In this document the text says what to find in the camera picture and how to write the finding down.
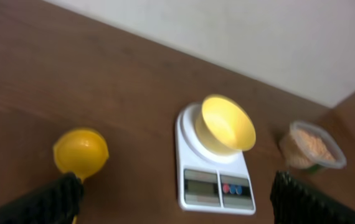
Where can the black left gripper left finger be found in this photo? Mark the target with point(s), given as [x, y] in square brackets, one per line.
[56, 202]

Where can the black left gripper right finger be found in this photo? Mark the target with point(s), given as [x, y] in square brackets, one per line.
[296, 203]

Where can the yellow plastic scoop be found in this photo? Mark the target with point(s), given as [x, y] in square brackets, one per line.
[81, 151]

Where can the white digital kitchen scale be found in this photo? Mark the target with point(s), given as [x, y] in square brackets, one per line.
[207, 182]

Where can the clear container of soybeans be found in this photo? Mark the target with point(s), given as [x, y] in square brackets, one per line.
[309, 147]

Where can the yellow plastic bowl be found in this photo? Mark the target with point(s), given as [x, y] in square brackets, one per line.
[223, 127]

